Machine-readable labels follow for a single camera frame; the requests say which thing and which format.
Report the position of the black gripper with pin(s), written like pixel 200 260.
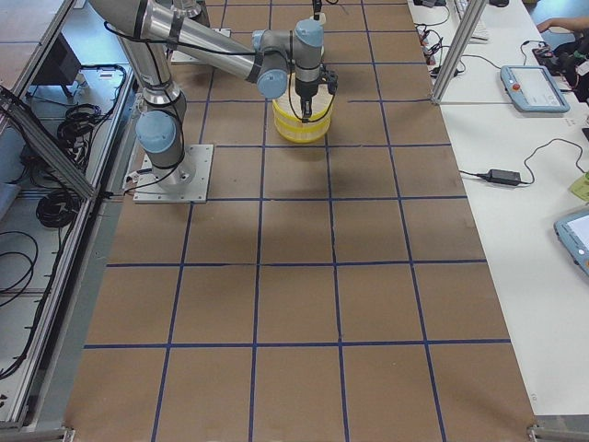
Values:
pixel 304 88

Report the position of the yellow steamer layer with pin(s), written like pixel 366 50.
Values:
pixel 288 108
pixel 301 133

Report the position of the black power adapter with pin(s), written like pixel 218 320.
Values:
pixel 501 176

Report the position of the teach pendant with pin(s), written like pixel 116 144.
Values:
pixel 532 89
pixel 572 232

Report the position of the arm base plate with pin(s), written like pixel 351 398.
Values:
pixel 189 182

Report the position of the aluminium frame post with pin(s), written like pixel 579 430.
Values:
pixel 459 43

